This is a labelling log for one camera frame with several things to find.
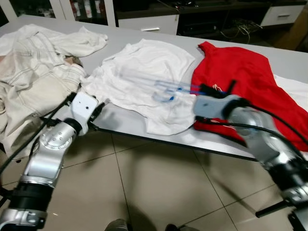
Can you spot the grey robot left leg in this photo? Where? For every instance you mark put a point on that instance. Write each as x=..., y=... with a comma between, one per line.
x=118, y=225

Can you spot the blue plastic hanger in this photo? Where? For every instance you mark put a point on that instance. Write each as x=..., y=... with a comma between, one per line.
x=195, y=89

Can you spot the red garment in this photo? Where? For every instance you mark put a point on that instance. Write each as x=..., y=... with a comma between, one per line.
x=250, y=72

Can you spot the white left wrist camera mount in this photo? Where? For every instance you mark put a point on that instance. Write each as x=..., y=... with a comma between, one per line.
x=84, y=110

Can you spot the large white cloth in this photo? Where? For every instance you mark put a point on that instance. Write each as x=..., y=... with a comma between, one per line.
x=82, y=43

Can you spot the white glass-door cabinet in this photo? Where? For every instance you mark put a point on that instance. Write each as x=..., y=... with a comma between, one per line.
x=109, y=14

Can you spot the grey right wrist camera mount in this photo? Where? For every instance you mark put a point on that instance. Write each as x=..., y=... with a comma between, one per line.
x=216, y=107

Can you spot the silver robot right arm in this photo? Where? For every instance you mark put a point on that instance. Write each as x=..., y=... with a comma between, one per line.
x=269, y=149

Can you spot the white t-shirt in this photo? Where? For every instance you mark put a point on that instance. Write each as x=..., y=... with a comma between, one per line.
x=144, y=62

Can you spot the plain white garment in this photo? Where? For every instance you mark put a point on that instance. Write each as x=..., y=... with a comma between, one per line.
x=296, y=86

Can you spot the black TV stand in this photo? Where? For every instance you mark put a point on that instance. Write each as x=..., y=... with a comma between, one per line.
x=207, y=26

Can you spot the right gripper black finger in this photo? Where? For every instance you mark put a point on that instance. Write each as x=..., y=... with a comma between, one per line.
x=206, y=87
x=205, y=93

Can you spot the cream jacket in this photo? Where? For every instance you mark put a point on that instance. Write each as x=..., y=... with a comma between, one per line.
x=33, y=82

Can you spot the grey robot right leg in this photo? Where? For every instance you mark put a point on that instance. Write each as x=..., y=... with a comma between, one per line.
x=174, y=228

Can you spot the grey robot leg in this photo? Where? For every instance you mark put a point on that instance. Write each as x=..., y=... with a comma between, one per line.
x=118, y=225
x=174, y=228

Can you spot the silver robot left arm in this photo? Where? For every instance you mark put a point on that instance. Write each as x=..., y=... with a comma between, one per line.
x=48, y=149

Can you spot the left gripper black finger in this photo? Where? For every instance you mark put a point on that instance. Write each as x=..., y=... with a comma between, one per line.
x=102, y=103
x=104, y=110

